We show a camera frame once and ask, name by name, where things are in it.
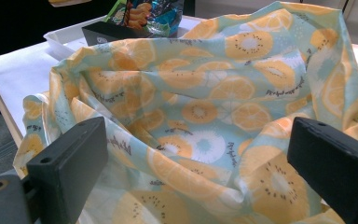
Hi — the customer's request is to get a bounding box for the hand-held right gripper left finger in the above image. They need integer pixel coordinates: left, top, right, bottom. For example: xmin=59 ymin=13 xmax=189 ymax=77
xmin=26 ymin=116 xmax=109 ymax=224

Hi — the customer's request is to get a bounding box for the fruit print fabric bag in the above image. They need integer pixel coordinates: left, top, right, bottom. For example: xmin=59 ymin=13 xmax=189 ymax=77
xmin=12 ymin=1 xmax=358 ymax=224

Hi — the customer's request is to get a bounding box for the blue chips bag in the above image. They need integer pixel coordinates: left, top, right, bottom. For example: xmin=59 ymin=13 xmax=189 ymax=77
xmin=122 ymin=0 xmax=185 ymax=37

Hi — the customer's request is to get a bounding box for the white plastic tray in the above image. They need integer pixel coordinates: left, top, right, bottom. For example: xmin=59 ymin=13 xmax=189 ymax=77
xmin=42 ymin=14 xmax=119 ymax=62

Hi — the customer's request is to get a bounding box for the green box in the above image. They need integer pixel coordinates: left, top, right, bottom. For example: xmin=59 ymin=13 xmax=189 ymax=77
xmin=104 ymin=0 xmax=131 ymax=26

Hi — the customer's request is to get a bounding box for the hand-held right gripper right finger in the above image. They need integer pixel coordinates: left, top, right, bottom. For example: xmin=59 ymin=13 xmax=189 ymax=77
xmin=287 ymin=116 xmax=358 ymax=224

